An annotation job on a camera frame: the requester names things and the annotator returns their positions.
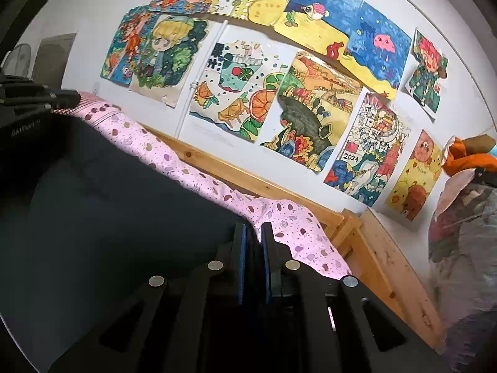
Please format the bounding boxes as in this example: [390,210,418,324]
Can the blue sea wall poster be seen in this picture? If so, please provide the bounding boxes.
[273,0,413,100]

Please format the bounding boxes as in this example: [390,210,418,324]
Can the landscape wall poster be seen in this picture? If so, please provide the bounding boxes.
[259,50,364,172]

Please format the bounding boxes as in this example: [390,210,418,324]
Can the yellow bear wall poster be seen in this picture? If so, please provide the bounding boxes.
[384,129,446,223]

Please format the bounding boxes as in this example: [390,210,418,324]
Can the clear plastic bag of clothes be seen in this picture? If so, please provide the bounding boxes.
[429,167,497,373]

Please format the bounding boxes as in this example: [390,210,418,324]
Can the blond boy wall poster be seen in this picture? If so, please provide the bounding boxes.
[128,13,211,109]

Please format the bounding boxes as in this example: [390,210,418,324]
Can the black jacket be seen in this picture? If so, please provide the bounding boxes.
[0,114,265,373]

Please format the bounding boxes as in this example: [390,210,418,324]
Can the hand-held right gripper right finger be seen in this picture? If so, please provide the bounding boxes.
[260,221,451,373]

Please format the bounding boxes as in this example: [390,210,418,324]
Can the orange cloth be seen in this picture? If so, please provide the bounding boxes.
[442,136,497,177]

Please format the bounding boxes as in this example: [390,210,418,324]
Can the pink patterned bed sheet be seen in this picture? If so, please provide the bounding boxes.
[70,91,352,280]

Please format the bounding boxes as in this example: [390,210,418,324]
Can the orange-haired girl wall poster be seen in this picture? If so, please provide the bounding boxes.
[100,6,156,86]

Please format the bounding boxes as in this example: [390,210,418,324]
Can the red-haired figure wall poster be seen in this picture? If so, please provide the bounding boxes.
[405,27,450,124]

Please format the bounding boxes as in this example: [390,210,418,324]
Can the buildings and dragon wall poster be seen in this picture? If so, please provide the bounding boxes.
[323,91,412,207]

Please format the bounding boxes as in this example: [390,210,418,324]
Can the wooden bed frame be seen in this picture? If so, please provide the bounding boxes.
[140,122,447,352]

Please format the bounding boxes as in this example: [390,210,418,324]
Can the electric fan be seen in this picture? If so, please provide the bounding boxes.
[1,44,35,77]

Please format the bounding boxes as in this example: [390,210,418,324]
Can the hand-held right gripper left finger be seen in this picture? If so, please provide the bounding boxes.
[48,223,249,373]

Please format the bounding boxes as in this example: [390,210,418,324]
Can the fruit juice wall poster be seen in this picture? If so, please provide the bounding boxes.
[189,23,290,143]

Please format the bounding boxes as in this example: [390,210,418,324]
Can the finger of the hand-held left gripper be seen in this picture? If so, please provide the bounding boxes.
[0,75,82,115]

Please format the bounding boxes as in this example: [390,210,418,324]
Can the white wall pipe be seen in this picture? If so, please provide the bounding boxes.
[176,19,228,138]

